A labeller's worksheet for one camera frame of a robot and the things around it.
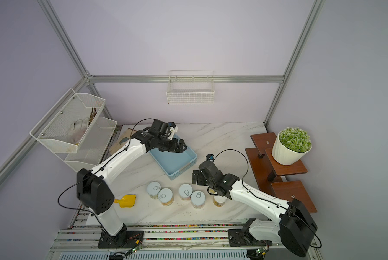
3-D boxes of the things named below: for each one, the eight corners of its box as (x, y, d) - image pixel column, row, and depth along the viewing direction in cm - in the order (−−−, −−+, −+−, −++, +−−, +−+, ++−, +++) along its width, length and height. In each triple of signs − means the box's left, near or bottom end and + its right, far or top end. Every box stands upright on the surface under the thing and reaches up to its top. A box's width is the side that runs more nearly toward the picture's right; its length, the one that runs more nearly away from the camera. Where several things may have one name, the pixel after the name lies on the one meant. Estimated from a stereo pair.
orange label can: (158, 206, 85) (156, 202, 80) (160, 192, 89) (158, 188, 85) (173, 206, 85) (171, 202, 80) (174, 192, 89) (173, 188, 85)
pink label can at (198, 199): (191, 208, 84) (190, 205, 80) (191, 194, 89) (191, 190, 84) (205, 208, 84) (205, 205, 80) (205, 194, 89) (205, 190, 84)
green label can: (148, 199, 87) (145, 195, 83) (150, 185, 92) (148, 181, 88) (160, 199, 87) (158, 195, 83) (162, 185, 92) (160, 181, 88)
